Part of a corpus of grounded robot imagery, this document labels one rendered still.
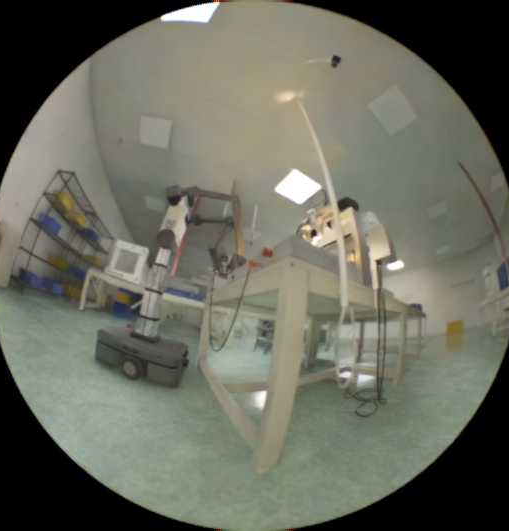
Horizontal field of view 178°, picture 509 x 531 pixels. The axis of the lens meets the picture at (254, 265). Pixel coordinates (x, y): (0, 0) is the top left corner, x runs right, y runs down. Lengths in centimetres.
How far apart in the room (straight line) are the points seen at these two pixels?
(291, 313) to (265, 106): 223
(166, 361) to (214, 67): 275
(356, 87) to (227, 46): 146
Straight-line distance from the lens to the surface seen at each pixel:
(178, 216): 141
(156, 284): 130
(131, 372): 121
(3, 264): 266
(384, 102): 257
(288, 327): 43
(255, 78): 227
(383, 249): 117
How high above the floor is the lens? 56
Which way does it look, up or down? 20 degrees up
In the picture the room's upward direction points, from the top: 8 degrees clockwise
